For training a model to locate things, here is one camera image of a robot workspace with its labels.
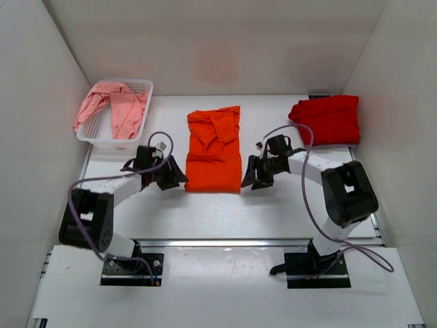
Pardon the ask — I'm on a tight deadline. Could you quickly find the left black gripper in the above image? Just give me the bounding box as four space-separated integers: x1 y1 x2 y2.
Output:
150 154 189 191

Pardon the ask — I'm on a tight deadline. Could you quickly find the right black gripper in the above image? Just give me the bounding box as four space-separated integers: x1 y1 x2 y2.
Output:
241 156 283 191

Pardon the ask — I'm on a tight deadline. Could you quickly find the orange t shirt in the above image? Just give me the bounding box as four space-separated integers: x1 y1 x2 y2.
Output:
185 106 242 194

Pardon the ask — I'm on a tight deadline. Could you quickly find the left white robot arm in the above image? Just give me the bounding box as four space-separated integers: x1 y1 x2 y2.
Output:
59 146 188 272

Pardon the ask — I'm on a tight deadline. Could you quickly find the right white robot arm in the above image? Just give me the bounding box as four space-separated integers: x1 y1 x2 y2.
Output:
241 135 379 274

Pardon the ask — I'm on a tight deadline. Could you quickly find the pink t shirt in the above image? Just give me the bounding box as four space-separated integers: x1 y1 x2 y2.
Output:
73 81 149 139

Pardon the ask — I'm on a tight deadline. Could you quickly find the white plastic basket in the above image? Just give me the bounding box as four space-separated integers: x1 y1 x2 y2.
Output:
76 79 154 149

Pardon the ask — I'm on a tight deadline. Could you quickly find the red folded t shirt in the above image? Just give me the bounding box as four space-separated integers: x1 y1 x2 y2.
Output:
288 95 361 146

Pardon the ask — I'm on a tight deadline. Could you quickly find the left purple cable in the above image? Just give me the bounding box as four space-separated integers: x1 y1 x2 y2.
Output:
67 131 175 286

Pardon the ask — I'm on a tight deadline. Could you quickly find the purple cable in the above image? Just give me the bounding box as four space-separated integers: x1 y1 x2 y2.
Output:
67 131 175 286
255 124 395 283

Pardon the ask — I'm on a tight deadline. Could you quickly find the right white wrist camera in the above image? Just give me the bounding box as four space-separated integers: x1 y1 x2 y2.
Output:
255 138 270 159

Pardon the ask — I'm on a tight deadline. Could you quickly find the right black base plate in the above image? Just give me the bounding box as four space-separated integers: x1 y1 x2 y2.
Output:
269 252 352 289

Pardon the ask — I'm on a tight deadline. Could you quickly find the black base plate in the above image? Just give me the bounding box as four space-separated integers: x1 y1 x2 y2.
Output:
100 249 165 287
269 252 352 289

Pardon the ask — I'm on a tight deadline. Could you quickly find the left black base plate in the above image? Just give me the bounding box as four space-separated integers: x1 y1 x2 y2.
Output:
100 249 165 287

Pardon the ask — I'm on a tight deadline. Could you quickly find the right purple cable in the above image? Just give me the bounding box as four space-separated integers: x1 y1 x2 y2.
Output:
255 124 395 283

